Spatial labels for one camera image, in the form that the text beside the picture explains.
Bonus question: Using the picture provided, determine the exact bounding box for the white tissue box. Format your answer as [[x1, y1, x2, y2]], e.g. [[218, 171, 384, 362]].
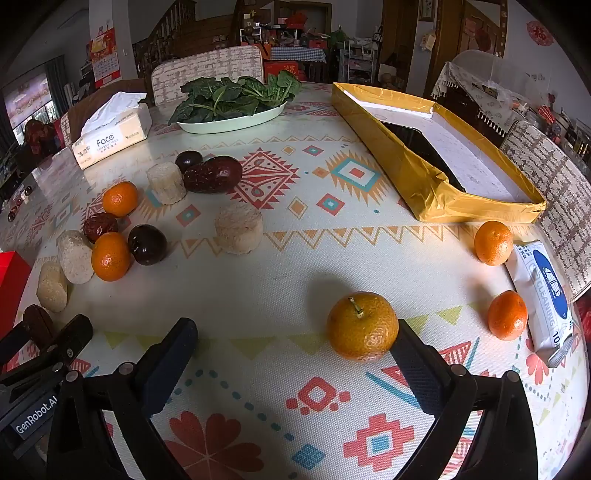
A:
[[71, 91, 153, 171]]

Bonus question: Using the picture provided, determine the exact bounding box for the wrinkled red date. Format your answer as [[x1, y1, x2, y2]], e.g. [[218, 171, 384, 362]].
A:
[[83, 212, 119, 244]]

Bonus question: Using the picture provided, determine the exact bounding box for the small red date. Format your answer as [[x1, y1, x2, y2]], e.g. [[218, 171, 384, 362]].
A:
[[22, 305, 56, 349]]

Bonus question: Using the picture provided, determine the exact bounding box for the wire storage rack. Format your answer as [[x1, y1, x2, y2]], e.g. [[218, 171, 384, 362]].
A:
[[339, 39, 375, 84]]

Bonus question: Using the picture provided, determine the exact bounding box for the grey patterned chair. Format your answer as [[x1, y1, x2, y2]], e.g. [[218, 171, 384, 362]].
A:
[[499, 120, 591, 303]]

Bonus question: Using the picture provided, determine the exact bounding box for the white oval plate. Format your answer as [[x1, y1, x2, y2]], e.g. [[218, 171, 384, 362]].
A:
[[177, 100, 288, 135]]

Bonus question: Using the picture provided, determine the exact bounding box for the red paper wall decoration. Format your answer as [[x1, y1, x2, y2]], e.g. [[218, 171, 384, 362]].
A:
[[526, 19, 555, 47]]

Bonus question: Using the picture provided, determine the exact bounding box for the yellow cardboard box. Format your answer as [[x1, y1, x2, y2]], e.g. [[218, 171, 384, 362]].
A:
[[331, 82, 548, 223]]

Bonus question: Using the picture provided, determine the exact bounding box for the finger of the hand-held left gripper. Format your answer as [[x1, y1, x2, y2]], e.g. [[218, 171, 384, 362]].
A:
[[0, 314, 94, 386], [0, 320, 42, 370]]

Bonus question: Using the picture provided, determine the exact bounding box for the plate of green spinach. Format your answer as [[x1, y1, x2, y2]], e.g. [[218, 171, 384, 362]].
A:
[[167, 71, 303, 126]]

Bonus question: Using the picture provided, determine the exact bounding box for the red box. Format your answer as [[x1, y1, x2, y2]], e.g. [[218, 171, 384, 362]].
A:
[[0, 251, 33, 342]]

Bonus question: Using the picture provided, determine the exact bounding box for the large red date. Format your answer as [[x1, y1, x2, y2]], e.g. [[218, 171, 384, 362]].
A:
[[183, 156, 243, 195]]

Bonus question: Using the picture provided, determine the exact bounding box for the orange with stem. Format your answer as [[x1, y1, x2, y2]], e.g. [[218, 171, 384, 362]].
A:
[[326, 291, 400, 362]]

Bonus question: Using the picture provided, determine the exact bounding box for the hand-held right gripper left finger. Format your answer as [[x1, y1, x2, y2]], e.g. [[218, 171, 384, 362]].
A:
[[46, 318, 199, 480]]

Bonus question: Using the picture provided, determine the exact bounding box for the small orange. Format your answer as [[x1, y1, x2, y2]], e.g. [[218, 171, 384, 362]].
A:
[[91, 232, 133, 282], [474, 220, 514, 267], [102, 181, 139, 218], [488, 290, 528, 342]]

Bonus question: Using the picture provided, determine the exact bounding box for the side table with lace cloth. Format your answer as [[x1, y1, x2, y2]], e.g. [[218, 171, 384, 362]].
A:
[[431, 51, 555, 134]]

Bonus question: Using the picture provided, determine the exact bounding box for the red wall calendar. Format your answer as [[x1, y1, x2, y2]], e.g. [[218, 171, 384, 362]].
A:
[[88, 28, 122, 88]]

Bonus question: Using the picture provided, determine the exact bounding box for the wooden staircase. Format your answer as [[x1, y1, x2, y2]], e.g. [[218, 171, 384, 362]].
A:
[[134, 0, 236, 61]]

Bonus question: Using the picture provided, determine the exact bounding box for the wet wipes packet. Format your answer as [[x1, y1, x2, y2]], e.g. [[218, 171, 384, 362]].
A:
[[504, 240, 578, 368]]

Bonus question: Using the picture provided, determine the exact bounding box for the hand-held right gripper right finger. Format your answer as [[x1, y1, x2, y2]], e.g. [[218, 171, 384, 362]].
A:
[[390, 318, 550, 480]]

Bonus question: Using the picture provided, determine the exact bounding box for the dark purple plum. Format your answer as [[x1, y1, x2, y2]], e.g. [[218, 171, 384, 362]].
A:
[[127, 224, 168, 267], [174, 150, 204, 175]]

